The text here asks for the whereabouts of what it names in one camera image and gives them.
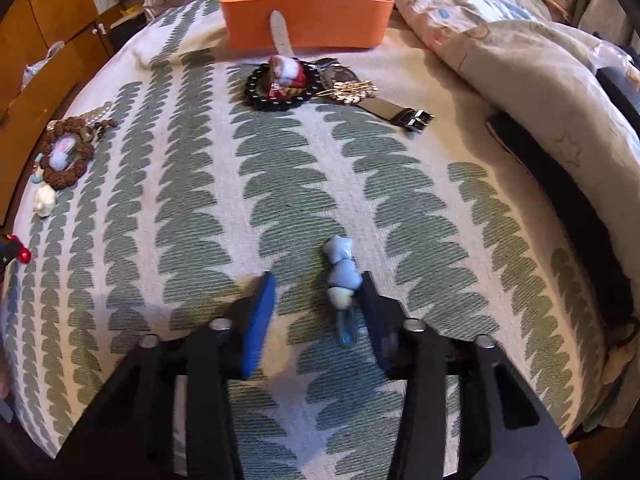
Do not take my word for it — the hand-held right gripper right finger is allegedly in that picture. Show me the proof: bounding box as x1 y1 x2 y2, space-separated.
360 270 581 480

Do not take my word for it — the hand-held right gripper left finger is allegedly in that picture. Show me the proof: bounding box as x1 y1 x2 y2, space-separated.
52 271 277 480

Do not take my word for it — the red white plush hair clip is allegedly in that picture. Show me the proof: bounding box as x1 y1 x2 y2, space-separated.
267 56 307 98

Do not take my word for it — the blue star heart hair clip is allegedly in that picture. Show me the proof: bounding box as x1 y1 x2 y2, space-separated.
322 236 362 348

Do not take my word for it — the black strap wristwatch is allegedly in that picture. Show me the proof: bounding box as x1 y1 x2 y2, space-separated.
307 57 436 133

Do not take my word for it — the bunny plush hair clip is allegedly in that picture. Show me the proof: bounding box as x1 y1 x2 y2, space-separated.
47 135 81 171

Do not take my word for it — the orange plastic basket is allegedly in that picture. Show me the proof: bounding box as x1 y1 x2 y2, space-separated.
219 0 396 52

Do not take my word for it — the brown bead bracelet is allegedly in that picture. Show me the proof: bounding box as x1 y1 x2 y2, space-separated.
40 117 120 191

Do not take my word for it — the dark and white nightstand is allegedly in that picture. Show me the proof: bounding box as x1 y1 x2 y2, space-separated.
107 2 151 30

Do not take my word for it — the white watch strap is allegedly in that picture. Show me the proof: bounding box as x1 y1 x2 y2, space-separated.
269 10 296 58

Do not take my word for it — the pink and white duvet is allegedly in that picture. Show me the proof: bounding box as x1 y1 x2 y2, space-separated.
142 0 640 331

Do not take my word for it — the clear plastic hair claw clip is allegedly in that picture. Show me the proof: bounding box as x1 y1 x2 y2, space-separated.
82 101 115 126

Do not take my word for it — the plastic bag in drawer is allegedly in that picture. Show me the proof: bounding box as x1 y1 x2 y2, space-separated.
22 40 66 91

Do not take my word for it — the leaf-print bedspread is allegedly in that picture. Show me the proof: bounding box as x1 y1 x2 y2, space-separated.
0 0 621 480

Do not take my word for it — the black bead bracelet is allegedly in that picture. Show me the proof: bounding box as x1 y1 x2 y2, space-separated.
244 62 326 112

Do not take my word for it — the cream pearly hair claw clip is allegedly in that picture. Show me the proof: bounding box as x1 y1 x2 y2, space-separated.
32 185 56 218

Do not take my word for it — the gold hair pin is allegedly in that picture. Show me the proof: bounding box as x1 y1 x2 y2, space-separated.
315 80 378 106

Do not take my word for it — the wooden wardrobe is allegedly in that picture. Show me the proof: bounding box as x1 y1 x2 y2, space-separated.
0 0 131 231

